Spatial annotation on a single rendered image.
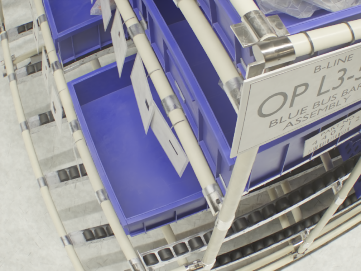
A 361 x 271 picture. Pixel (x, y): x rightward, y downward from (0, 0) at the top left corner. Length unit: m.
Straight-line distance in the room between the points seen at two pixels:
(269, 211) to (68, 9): 0.79
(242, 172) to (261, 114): 0.21
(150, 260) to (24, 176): 0.99
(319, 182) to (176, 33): 0.53
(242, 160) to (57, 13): 1.02
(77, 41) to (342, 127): 0.78
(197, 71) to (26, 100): 1.31
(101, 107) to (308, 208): 1.00
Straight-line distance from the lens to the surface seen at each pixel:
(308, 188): 1.76
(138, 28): 1.54
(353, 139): 1.82
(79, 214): 2.49
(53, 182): 2.07
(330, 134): 1.34
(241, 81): 1.04
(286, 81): 0.89
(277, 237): 2.12
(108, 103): 1.82
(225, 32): 1.04
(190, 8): 1.10
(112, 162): 1.75
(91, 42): 1.86
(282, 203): 1.73
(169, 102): 1.46
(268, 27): 0.85
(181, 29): 1.52
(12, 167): 2.58
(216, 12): 1.03
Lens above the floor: 2.35
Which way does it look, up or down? 65 degrees down
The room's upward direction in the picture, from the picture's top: 6 degrees clockwise
